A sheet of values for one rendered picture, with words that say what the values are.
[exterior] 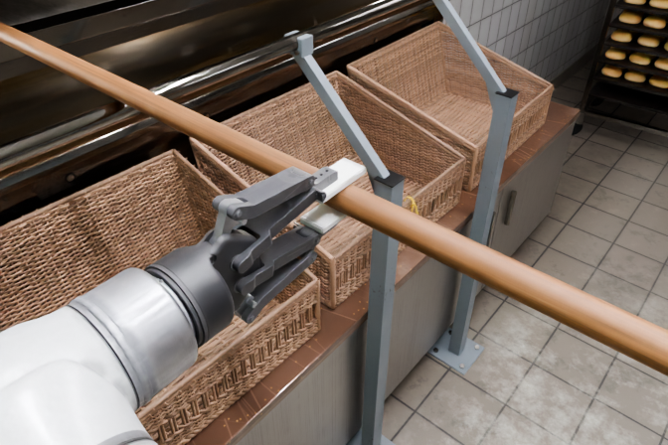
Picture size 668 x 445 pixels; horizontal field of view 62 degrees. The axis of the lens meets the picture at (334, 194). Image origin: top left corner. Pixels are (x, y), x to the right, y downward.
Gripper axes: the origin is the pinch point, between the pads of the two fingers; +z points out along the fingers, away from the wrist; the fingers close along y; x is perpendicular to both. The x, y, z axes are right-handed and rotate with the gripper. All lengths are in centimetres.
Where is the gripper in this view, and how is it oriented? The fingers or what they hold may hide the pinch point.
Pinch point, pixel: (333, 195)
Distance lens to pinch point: 55.5
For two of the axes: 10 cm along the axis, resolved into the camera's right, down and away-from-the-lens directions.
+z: 6.4, -4.5, 6.3
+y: 0.0, 8.2, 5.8
